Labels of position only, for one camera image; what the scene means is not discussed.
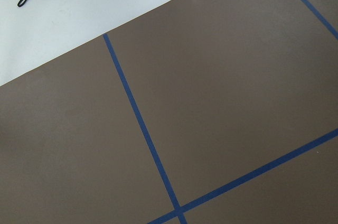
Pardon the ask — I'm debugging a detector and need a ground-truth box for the brown paper table cover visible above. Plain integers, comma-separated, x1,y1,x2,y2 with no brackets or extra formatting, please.
1,0,337,223

